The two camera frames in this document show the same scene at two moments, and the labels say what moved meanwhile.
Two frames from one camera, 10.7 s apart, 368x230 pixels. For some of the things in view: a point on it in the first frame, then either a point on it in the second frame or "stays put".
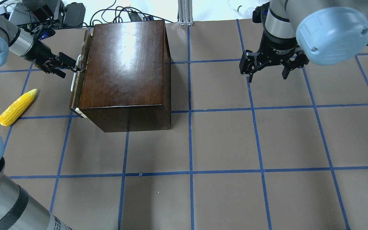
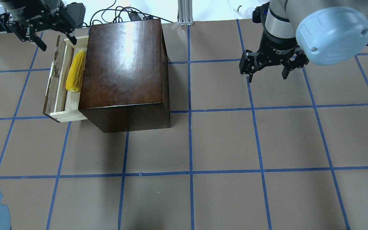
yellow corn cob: [13, 111] -> [74, 78]
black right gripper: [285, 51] stays put
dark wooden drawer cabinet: [127, 84] stays put
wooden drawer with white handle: [78, 74] -> [60, 104]
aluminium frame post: [185, 15] stays put
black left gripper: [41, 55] -> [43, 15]
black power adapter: [74, 15] stays put
